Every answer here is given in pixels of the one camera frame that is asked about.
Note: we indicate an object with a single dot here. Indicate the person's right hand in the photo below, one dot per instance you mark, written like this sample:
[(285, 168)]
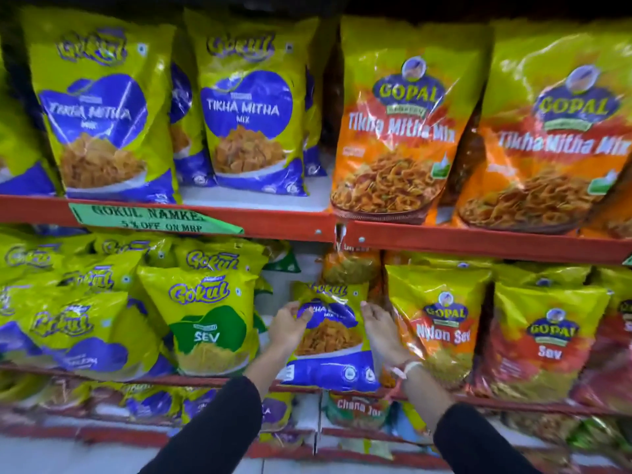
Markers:
[(387, 338)]

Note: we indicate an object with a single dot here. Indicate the person's left hand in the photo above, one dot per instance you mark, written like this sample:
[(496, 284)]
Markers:
[(284, 330)]

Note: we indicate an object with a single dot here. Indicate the person's left thumb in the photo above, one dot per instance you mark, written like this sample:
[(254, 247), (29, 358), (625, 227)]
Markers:
[(306, 316)]

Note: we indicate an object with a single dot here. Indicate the person's right thumb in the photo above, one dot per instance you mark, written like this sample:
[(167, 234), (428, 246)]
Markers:
[(370, 313)]

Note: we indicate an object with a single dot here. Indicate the small yellow blue snack packet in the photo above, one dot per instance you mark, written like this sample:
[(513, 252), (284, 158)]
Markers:
[(332, 340)]

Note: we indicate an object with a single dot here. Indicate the person's right forearm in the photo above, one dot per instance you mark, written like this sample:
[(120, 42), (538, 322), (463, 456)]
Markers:
[(459, 429)]

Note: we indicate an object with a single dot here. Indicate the person's left forearm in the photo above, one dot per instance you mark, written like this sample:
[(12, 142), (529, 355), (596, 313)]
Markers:
[(232, 414)]

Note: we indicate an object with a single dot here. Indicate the small orange snack packet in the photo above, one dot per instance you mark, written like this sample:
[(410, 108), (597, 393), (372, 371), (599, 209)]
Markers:
[(348, 265)]

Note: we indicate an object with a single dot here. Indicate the white wristband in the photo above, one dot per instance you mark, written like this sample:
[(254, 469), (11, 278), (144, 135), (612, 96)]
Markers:
[(406, 370)]

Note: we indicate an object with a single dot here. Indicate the yellow red snack packet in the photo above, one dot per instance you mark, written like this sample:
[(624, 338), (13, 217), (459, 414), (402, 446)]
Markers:
[(543, 275), (543, 340), (610, 350), (439, 315)]

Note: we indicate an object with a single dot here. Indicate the red metal shelf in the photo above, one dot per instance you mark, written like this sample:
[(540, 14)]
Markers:
[(484, 244), (518, 405), (276, 223), (123, 436)]

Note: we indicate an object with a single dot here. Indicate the yellow green snack packet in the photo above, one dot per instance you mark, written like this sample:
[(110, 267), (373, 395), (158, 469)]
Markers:
[(219, 259), (205, 315)]

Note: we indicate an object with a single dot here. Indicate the row of mixed snack packets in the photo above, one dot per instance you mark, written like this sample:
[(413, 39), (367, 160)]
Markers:
[(148, 402)]

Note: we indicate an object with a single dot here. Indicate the large orange yellow snack bag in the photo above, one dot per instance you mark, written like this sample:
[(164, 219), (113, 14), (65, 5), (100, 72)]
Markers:
[(614, 212), (553, 143), (400, 133)]

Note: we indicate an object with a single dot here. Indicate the green paper shelf label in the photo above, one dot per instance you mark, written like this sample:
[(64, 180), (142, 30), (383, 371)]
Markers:
[(148, 219)]

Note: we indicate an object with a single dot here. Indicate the large yellow blue snack bag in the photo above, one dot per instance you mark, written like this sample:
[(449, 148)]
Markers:
[(186, 128), (101, 108), (249, 103), (17, 157), (315, 118)]

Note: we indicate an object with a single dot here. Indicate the pile of yellow blue packets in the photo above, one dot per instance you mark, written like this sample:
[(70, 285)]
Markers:
[(74, 301)]

